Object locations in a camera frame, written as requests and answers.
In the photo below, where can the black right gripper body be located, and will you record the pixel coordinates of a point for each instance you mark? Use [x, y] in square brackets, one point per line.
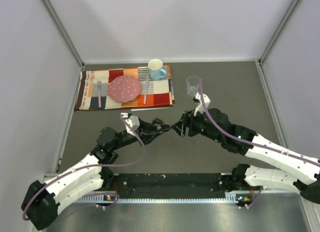
[197, 125]

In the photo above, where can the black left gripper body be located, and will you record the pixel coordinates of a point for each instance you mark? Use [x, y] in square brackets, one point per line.
[143, 137]

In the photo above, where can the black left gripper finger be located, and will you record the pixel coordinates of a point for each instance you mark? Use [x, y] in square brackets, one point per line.
[148, 138]
[146, 126]

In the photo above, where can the glossy black earbud charging case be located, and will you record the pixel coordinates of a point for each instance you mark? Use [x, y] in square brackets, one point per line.
[158, 121]

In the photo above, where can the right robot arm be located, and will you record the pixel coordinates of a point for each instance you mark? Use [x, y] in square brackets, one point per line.
[291, 171]

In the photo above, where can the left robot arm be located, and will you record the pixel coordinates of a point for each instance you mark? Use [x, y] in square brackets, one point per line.
[44, 201]

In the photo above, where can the clear drinking glass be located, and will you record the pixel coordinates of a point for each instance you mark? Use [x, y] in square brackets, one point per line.
[192, 85]

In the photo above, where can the pink plastic knife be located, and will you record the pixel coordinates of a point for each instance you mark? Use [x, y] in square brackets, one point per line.
[146, 89]

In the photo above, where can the pink polka dot plate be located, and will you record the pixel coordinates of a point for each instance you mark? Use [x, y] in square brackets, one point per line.
[124, 89]

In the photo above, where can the light blue mug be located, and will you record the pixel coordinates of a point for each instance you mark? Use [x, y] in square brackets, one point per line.
[156, 70]

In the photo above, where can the colourful patchwork placemat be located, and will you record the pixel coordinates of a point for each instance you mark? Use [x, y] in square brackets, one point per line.
[160, 92]

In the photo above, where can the pink plastic fork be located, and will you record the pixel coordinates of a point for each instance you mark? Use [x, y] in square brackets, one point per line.
[99, 85]

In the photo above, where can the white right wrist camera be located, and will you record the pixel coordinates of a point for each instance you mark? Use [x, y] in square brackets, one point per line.
[202, 102]

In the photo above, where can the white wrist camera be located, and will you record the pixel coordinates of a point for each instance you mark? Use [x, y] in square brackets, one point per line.
[202, 102]
[132, 122]

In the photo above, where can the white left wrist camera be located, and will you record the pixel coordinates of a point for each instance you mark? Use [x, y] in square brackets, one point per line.
[132, 122]

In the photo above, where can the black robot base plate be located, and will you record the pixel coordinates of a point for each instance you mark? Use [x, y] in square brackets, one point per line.
[172, 186]

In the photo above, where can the grey slotted cable duct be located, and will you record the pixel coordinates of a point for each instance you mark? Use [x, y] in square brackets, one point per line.
[229, 198]

